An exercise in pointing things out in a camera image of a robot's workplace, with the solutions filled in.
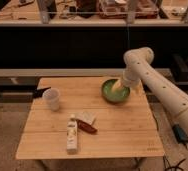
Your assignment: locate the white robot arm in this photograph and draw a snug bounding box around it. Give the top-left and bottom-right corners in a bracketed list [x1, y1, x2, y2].
[112, 47, 188, 171]

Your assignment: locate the green bowl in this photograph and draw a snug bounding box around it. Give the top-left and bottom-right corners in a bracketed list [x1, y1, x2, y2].
[101, 79, 130, 103]

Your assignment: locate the white folded packet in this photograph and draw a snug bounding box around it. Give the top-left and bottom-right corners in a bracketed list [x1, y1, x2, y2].
[71, 112, 96, 125]

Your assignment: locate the dark red packet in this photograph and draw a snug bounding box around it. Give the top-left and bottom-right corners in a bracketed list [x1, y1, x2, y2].
[77, 120, 97, 134]

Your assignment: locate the wooden folding table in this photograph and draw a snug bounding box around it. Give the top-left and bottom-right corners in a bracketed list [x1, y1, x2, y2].
[16, 77, 164, 160]

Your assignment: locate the white rectangular box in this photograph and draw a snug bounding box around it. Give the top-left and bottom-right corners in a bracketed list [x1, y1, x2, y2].
[66, 120, 78, 154]

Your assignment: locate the clear plastic cup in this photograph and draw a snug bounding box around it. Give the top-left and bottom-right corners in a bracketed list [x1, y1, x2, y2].
[43, 88, 60, 111]

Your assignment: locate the black pedal box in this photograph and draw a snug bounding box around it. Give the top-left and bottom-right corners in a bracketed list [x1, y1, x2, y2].
[172, 124, 188, 144]

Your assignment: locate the long workbench shelf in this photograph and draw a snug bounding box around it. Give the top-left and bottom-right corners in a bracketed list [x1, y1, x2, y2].
[0, 0, 188, 27]

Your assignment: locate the black floor cable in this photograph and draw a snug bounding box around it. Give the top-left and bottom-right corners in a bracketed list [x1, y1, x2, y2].
[162, 141, 188, 171]

